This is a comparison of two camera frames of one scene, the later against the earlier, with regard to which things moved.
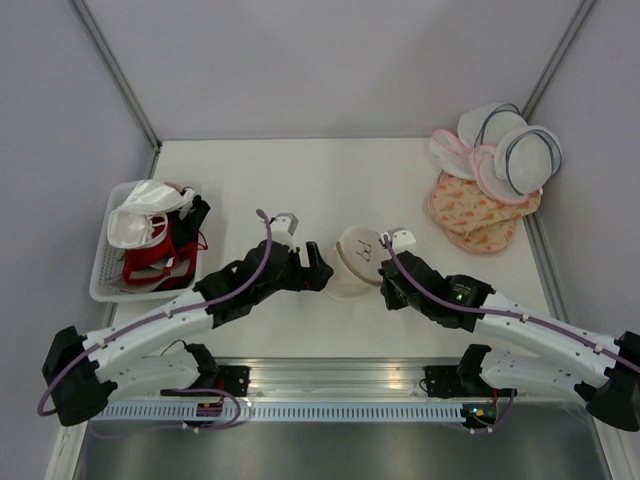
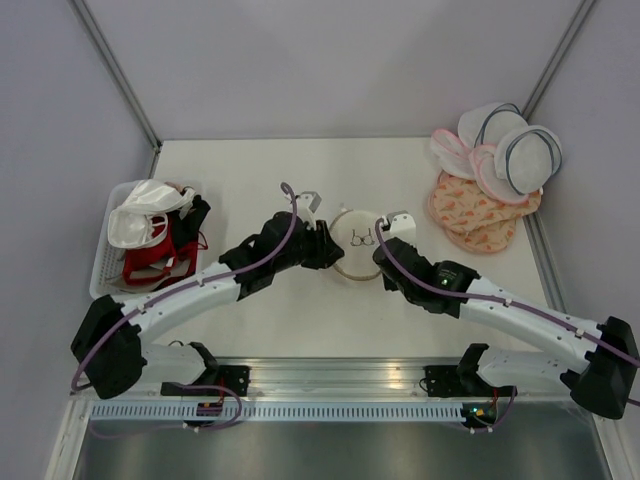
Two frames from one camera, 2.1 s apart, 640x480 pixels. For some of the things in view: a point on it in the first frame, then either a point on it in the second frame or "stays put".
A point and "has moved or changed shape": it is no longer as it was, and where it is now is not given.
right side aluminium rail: (545, 266) stays put
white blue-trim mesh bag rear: (482, 124) stays put
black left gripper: (314, 277) to (326, 252)
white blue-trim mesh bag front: (528, 157) stays put
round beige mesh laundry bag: (353, 263) has moved or changed shape
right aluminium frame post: (538, 90) stays put
